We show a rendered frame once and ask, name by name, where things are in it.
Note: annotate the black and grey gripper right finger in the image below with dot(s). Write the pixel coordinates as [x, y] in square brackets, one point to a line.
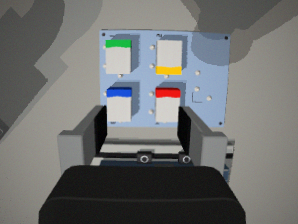
[205, 147]

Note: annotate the white block with green end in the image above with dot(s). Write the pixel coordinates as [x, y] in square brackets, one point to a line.
[118, 56]

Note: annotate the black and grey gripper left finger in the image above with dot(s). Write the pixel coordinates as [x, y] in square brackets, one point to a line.
[79, 146]

